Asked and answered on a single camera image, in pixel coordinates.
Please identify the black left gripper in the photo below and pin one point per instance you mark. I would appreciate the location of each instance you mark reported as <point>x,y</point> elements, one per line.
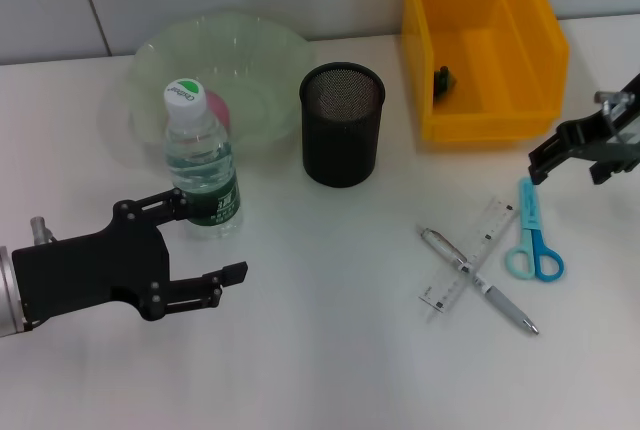
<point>95,270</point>

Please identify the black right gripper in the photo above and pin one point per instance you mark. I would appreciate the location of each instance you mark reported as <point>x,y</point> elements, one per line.
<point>590,137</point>

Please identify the green label water bottle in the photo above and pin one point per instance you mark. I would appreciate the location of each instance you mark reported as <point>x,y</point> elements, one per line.
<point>200,170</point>

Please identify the blue teal scissors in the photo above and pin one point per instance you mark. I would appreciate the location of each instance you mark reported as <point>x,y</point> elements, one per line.
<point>547,265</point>

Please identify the grey clear ballpoint pen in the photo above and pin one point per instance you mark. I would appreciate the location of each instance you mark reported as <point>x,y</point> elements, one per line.
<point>500,300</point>

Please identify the green glass fruit bowl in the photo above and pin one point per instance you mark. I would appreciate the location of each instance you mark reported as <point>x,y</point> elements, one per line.
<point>255,80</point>

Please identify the black mesh pen holder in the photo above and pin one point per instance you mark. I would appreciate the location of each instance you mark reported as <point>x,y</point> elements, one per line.
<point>340,145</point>

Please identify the transparent plastic ruler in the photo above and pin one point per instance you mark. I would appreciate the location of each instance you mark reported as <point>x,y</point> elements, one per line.
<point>450,285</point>

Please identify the yellow plastic bin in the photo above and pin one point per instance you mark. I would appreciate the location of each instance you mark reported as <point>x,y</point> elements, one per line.
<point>500,100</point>

